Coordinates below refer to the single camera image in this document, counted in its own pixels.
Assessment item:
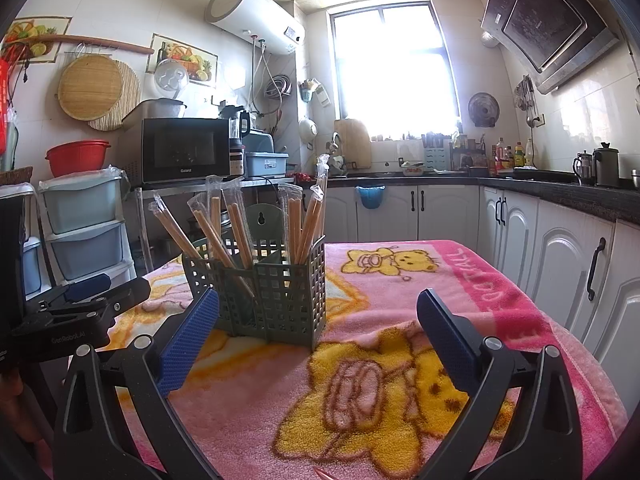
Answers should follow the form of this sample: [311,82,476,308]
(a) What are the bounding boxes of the white round plastic cover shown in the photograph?
[154,58,190,100]

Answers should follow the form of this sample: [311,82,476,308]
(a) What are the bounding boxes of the round straw mat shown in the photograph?
[87,59,143,133]

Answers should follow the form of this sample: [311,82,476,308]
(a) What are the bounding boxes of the black spice rack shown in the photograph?
[449,142,489,169]

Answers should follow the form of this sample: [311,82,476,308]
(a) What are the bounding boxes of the pink printed blanket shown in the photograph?
[107,240,628,480]

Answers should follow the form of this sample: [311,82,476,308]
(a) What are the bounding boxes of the grey lidded cooker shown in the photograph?
[122,98,189,121]

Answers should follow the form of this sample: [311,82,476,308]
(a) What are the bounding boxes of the group of wooden chopsticks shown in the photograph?
[147,154,331,301]

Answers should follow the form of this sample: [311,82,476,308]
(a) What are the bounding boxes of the coiled hose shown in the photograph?
[263,74,294,102]

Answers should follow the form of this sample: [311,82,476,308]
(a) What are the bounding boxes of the white lower kitchen cabinets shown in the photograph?
[294,182,640,413]

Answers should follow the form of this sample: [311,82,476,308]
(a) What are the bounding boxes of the blue-grey plastic drawer unit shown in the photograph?
[37,166,137,287]

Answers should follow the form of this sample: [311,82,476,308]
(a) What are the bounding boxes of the wall utensil caddy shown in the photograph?
[298,78,331,108]

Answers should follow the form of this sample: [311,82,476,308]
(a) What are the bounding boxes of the green plastic utensil holder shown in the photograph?
[181,202,328,353]

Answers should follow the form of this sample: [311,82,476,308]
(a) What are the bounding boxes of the black microwave oven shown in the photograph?
[140,117,232,186]

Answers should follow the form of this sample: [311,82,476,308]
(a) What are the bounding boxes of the black blender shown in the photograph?
[219,104,251,177]

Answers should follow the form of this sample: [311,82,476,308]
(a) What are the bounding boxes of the round bamboo tray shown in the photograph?
[58,54,124,121]

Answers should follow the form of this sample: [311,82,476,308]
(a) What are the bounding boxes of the blue-grey plastic bin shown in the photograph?
[245,149,290,179]

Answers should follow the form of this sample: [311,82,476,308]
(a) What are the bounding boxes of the window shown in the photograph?
[326,3,464,142]

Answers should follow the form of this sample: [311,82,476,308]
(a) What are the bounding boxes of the woven basket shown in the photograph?
[0,167,34,189]

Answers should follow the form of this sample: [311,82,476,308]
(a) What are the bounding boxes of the round wall exhaust fan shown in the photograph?
[467,91,501,129]

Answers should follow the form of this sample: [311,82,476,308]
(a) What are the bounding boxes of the metal kettle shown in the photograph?
[593,142,621,189]

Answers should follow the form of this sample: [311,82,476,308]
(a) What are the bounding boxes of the metal faucet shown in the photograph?
[327,132,349,177]

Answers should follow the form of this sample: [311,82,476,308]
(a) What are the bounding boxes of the red plastic basin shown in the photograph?
[45,139,112,179]

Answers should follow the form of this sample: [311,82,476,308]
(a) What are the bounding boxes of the red hanging decoration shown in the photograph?
[0,57,14,162]

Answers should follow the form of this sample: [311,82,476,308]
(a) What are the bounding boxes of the group of condiment bottles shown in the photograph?
[489,137,537,169]

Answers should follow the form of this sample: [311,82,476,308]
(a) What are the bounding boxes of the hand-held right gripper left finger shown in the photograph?
[52,286,223,480]

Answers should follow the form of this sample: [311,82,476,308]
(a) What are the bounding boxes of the blue hanging bin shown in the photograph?
[355,184,387,210]

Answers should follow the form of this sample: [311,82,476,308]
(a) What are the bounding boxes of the black kitchen countertop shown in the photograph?
[294,169,640,225]

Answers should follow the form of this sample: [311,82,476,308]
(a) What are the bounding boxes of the green knife block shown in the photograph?
[423,133,446,164]

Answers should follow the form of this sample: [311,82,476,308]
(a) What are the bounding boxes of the bunch of hanging metal utensils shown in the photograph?
[514,74,539,127]

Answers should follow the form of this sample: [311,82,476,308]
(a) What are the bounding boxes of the black gas stove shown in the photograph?
[512,167,577,182]

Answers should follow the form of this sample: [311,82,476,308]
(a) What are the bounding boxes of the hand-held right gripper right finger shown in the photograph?
[416,287,583,480]

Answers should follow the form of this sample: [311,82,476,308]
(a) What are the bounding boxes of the black range hood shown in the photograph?
[479,0,622,96]

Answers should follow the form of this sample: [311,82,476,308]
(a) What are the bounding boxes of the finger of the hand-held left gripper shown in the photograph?
[27,273,112,313]
[95,278,152,333]

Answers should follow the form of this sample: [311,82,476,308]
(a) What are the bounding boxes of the long wooden rolling pin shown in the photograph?
[5,33,155,56]

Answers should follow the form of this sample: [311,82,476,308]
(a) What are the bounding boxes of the white water heater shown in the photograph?
[204,0,306,56]

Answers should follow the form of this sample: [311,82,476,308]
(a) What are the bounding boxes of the fruit wall poster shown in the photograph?
[2,16,72,64]
[147,34,219,86]

